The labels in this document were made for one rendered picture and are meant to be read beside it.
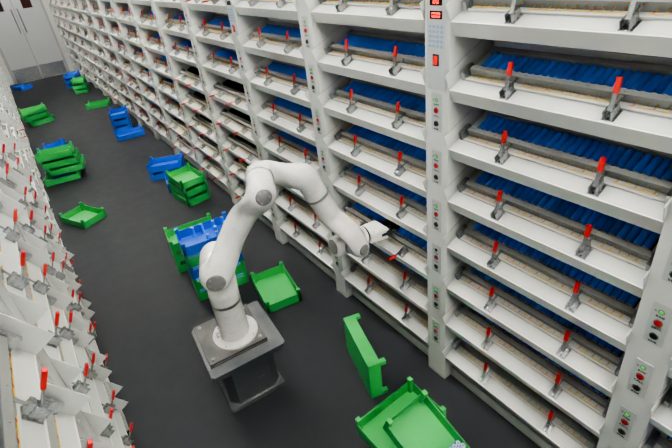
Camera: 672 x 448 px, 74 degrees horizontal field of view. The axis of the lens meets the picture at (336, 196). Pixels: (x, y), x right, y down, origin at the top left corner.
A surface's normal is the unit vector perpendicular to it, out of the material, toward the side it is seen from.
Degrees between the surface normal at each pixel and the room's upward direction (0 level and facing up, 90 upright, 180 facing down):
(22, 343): 90
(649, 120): 22
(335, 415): 0
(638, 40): 113
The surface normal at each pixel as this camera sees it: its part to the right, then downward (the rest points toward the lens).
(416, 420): 0.10, -0.70
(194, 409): -0.11, -0.87
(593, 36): -0.70, 0.67
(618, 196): -0.41, -0.66
